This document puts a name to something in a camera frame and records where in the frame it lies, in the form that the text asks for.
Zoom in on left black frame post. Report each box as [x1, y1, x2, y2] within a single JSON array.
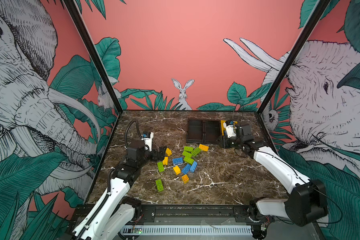
[[63, 0, 123, 115]]

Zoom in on yellow plastic bin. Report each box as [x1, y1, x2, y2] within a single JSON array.
[[221, 121, 238, 137]]

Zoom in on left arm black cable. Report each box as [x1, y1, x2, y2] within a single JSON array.
[[124, 119, 143, 148]]

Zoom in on green lego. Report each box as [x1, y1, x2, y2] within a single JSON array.
[[191, 148, 202, 157], [182, 151, 193, 158], [156, 179, 164, 193], [184, 157, 195, 165], [184, 146, 194, 153]]

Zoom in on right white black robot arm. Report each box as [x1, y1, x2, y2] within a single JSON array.
[[220, 121, 328, 227]]

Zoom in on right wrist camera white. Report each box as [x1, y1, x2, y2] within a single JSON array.
[[223, 120, 237, 138]]

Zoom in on black bin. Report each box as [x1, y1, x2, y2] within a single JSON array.
[[204, 120, 222, 145], [186, 119, 204, 144]]

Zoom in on blue lego center left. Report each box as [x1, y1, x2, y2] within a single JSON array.
[[172, 158, 184, 166]]

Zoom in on black frame post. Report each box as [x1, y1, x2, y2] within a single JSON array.
[[63, 0, 123, 115], [257, 0, 331, 115]]

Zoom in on green lego top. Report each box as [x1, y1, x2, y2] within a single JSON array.
[[191, 148, 202, 157], [184, 146, 194, 153]]

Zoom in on blue lego lower pair left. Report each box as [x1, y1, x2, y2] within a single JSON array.
[[181, 164, 191, 175]]

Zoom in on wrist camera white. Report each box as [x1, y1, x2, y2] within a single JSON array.
[[142, 132, 154, 152], [223, 120, 237, 138]]

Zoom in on right black frame post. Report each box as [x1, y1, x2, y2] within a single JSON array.
[[257, 0, 331, 115]]

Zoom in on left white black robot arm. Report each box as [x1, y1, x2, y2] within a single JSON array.
[[71, 140, 167, 240]]

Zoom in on white vented strip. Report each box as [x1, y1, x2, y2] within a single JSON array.
[[121, 225, 253, 236]]

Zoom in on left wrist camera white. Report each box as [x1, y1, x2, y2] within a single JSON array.
[[142, 132, 154, 152]]

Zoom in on green lego mid left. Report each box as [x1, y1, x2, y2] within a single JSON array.
[[157, 162, 165, 173]]

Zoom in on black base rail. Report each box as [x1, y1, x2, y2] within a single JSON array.
[[70, 203, 314, 224]]

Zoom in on blue lego lower pair right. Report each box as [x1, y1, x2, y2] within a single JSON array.
[[190, 161, 198, 173]]

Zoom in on yellow lego small left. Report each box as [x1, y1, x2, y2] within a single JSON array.
[[162, 157, 169, 166]]

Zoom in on orange yellow lego front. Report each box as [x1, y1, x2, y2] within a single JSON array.
[[182, 175, 189, 184]]

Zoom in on blue lego pair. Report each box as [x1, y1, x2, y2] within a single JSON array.
[[190, 161, 198, 173], [181, 164, 191, 175]]

